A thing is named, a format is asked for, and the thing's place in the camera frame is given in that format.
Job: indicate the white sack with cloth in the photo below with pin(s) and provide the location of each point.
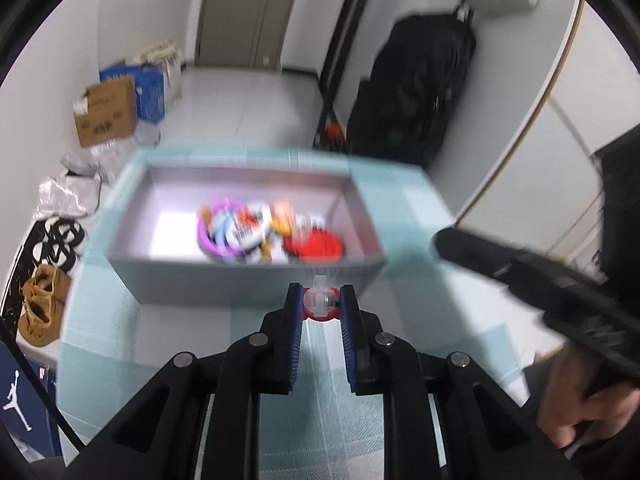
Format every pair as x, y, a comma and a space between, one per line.
167, 58

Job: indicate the purple ring pig toy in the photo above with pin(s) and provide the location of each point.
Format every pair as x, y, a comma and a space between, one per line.
213, 223

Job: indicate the grey plastic parcel bag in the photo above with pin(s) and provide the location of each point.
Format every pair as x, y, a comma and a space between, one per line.
108, 159

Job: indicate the tan boots pair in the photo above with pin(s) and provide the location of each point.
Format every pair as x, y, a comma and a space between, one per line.
44, 299

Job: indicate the teal checkered tablecloth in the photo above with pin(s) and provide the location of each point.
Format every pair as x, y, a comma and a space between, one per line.
111, 345

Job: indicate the blue ring red charm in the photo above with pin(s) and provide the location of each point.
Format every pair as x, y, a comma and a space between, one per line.
315, 245

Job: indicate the black white sneaker pair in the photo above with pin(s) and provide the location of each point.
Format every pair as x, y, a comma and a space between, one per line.
60, 244

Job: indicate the black backpack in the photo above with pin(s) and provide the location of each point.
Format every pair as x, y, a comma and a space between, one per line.
403, 109

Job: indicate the blue cardboard box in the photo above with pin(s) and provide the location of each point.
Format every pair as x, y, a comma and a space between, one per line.
148, 89

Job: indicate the red clear gear charm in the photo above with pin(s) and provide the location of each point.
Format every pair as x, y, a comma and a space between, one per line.
321, 302

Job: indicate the person right hand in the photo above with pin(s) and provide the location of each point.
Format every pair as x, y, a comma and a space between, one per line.
565, 404

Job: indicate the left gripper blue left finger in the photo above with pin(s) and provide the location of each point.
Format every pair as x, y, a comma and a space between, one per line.
199, 417

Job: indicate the grey entrance door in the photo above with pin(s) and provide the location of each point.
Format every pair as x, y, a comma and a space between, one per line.
242, 33

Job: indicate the black coat rack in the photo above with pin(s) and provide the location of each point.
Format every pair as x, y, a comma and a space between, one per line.
337, 55

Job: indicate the silver plastic parcel bag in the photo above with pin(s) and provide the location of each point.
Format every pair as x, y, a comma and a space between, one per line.
68, 197

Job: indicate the navy jordan shopping bag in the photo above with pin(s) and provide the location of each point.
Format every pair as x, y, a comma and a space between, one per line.
23, 413

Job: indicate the silver phone box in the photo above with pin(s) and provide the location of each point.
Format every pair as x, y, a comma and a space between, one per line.
155, 248

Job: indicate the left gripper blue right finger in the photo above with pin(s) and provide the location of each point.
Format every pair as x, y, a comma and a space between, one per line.
444, 418

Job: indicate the brown cardboard box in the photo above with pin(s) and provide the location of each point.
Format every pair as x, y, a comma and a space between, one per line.
106, 111

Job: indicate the orange object under rack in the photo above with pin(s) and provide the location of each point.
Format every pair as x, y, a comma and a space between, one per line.
332, 138

